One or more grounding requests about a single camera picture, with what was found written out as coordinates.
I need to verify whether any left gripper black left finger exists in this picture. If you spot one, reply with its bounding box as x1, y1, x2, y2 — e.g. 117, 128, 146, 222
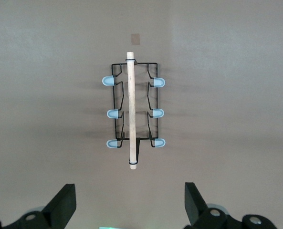
17, 183, 77, 229

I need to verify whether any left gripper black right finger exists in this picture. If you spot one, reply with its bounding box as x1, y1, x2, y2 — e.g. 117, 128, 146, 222
184, 182, 228, 229

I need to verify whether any black wire cup holder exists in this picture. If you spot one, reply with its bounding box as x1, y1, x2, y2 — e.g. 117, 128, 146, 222
101, 51, 167, 170

